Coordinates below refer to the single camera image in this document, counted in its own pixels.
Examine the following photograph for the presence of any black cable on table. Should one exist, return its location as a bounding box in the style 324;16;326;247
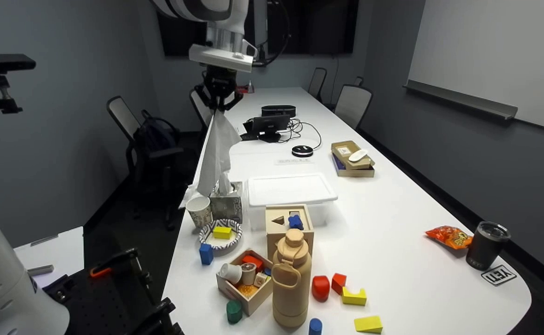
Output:
287;117;324;152

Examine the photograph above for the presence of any grey chair left far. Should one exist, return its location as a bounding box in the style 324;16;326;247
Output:
190;89;212;128

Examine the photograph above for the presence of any black round puck device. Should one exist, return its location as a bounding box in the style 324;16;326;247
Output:
290;145;313;158

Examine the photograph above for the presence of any dark travel mug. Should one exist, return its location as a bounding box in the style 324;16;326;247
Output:
466;221;510;269

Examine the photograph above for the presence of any black orange clamp equipment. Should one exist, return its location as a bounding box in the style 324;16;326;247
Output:
45;247;184;335

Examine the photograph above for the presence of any blue cylinder block left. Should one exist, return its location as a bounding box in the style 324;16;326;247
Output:
199;243;214;265

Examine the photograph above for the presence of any green block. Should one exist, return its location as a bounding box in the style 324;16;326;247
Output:
225;299;242;323

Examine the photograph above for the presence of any yellow flat block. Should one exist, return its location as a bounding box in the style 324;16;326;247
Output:
354;316;384;332

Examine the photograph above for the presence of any patterned paper plate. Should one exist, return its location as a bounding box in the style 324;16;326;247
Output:
197;219;242;254

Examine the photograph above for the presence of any black white tag sticker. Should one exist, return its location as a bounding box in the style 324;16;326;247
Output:
480;264;516;286

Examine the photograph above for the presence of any white tissue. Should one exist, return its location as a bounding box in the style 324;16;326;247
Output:
197;111;240;195

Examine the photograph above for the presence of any black conference phone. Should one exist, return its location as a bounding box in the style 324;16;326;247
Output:
242;115;289;143

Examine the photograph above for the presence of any blue block front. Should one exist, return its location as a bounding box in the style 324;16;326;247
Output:
309;318;322;335

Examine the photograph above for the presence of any red cylinder block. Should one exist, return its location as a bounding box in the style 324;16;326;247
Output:
311;275;330;301

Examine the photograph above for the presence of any yellow block on plate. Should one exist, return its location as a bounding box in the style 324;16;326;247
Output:
212;225;233;239

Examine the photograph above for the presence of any yellow notched block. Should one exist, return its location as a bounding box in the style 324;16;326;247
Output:
341;288;367;305

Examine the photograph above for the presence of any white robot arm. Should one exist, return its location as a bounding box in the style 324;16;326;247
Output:
151;0;257;111

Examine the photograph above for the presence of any black speaker bar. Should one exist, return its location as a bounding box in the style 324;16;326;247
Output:
261;104;296;117

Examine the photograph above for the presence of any tan water bottle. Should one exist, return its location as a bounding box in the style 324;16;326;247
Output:
272;228;311;329

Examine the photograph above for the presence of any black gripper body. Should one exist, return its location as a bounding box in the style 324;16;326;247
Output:
197;64;240;111

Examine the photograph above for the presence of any wooden shape sorter box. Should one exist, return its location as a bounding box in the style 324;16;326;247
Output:
263;202;317;262

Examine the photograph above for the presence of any whiteboard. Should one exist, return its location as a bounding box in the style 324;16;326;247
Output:
406;0;544;126

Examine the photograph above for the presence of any grey office chair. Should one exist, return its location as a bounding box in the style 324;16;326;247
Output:
307;66;328;98
333;85;372;128

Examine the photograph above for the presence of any grey patterned tissue box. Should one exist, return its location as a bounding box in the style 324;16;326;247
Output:
210;182;242;223

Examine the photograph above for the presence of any blue block on sorter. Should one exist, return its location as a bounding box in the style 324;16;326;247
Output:
289;213;304;230

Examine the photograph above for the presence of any wooden tray with blocks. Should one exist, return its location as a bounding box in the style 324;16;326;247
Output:
216;249;272;314

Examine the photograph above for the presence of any grey office chair far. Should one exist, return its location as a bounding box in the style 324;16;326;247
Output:
307;66;328;98

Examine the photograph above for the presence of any grey office chair right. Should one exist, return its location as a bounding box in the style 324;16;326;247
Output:
333;85;372;128

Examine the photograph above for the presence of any black office chair left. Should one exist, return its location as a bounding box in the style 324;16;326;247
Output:
106;94;186;193

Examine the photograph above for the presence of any red cube block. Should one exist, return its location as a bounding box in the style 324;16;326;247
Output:
331;273;346;295

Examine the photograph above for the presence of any white paper cup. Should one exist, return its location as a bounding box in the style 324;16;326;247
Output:
186;197;214;228

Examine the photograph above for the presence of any orange snack bag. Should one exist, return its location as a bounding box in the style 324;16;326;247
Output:
426;225;473;251

